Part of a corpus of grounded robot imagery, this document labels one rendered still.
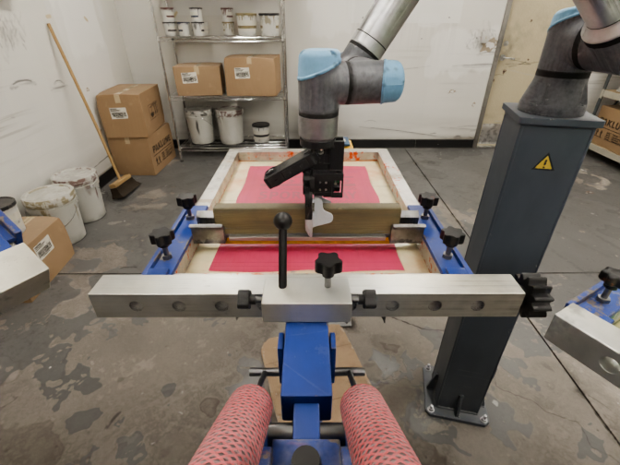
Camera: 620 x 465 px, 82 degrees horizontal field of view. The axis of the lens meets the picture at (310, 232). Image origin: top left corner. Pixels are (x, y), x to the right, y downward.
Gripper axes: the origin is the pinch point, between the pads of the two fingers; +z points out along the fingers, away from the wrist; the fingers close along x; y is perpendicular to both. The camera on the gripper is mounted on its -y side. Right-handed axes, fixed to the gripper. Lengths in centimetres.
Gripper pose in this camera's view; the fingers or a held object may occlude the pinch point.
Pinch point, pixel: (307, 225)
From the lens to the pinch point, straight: 79.9
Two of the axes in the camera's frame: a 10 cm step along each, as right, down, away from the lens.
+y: 10.0, 0.0, 0.0
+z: 0.0, 8.5, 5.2
